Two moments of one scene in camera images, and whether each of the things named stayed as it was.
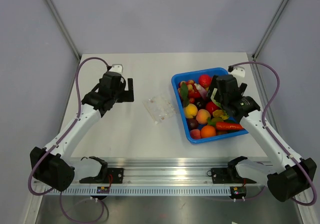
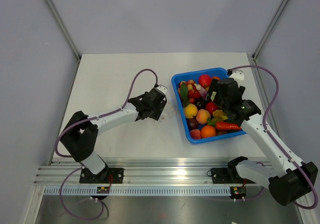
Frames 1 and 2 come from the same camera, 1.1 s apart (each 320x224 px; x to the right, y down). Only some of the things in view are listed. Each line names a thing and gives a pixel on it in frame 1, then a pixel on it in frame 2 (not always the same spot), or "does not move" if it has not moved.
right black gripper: [213, 85] does not move
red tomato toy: [211, 106] does not move
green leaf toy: [184, 95] does not move
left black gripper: [128, 96] → [155, 114]
